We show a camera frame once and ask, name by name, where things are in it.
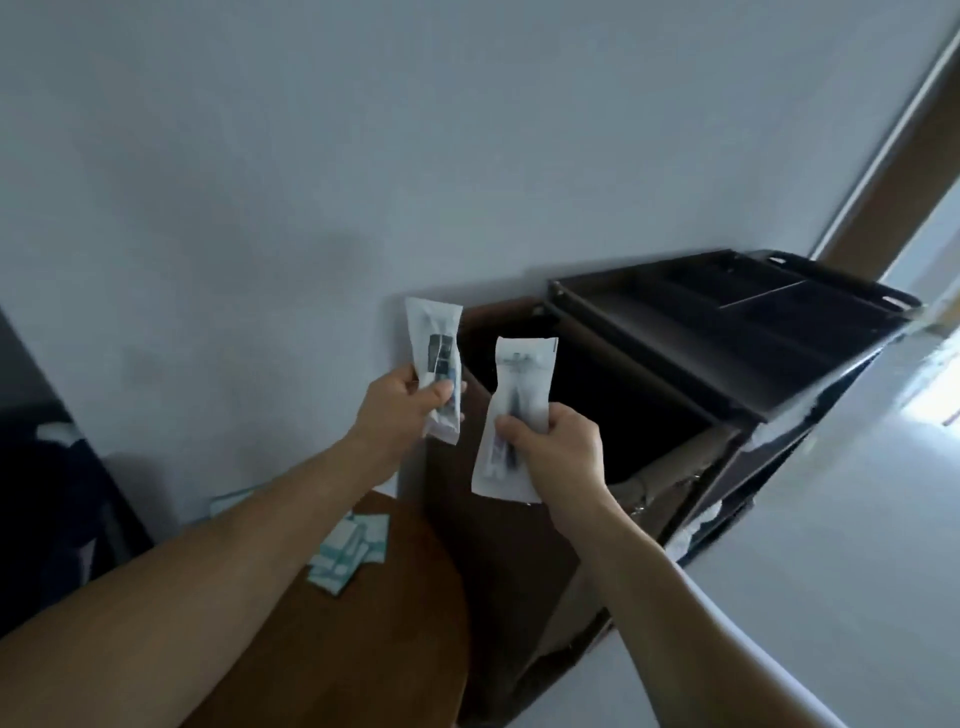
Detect person's left hand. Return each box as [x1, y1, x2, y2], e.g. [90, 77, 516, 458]
[348, 365, 468, 489]

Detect person's right hand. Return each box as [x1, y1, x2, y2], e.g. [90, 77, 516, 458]
[494, 402, 624, 538]

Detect clear packet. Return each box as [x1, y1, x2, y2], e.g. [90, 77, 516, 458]
[404, 297, 468, 445]
[470, 335, 561, 505]

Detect teal white boxes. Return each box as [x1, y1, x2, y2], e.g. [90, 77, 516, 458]
[208, 483, 391, 599]

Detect brown housekeeping cart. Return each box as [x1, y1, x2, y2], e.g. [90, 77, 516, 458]
[423, 249, 925, 728]

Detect person's left forearm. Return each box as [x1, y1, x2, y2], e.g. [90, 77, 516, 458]
[0, 442, 400, 728]

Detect person's right forearm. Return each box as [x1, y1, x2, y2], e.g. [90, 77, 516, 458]
[554, 502, 850, 728]

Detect round wooden side table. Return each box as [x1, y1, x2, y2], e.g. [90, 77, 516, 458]
[179, 491, 472, 728]

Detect grey door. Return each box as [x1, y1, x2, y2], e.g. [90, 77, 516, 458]
[0, 307, 63, 423]

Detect navy laundry hamper white frame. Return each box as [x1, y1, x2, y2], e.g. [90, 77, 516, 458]
[0, 419, 157, 640]

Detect wooden door frame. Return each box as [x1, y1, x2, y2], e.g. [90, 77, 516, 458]
[813, 14, 960, 288]

